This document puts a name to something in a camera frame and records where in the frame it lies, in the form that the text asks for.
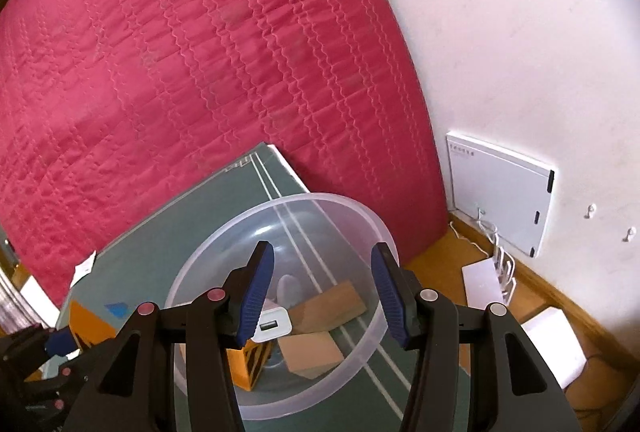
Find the red quilted mattress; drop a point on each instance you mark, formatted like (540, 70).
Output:
(200, 37)

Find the white wall charger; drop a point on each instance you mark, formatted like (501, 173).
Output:
(272, 324)

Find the patterned light curtain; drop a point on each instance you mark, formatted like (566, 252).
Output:
(10, 312)

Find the flat white box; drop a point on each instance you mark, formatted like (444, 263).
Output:
(480, 282)

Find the clear plastic bowl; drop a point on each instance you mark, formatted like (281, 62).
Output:
(320, 222)

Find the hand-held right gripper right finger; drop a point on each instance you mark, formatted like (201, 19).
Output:
(390, 302)

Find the white paper packet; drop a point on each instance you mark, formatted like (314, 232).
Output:
(85, 268)

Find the white wall panel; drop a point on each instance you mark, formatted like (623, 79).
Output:
(500, 192)

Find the blue wooden block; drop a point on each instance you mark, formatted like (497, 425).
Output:
(120, 309)

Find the white power strip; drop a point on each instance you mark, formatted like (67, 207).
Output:
(506, 274)

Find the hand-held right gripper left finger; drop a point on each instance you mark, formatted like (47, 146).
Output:
(255, 302)

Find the white cardboard box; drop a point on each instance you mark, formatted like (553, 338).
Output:
(555, 342)

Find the orange striped block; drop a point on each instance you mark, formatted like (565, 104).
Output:
(255, 364)

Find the brown wooden block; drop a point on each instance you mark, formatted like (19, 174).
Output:
(335, 304)

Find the beige wooden wedge block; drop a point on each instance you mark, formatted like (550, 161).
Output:
(307, 354)

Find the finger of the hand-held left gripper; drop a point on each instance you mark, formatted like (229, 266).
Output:
(65, 382)
(60, 342)

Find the white wall hook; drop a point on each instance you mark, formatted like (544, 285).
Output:
(590, 211)
(630, 233)

